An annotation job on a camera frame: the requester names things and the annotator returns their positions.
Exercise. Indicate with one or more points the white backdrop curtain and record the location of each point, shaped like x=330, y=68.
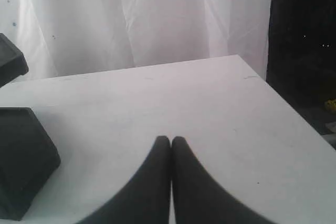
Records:
x=65, y=37

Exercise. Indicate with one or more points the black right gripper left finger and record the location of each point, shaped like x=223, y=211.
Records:
x=146, y=196

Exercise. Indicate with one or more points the black shelf rack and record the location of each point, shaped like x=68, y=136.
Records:
x=28, y=159

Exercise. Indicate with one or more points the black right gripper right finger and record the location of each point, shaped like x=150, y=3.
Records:
x=197, y=197

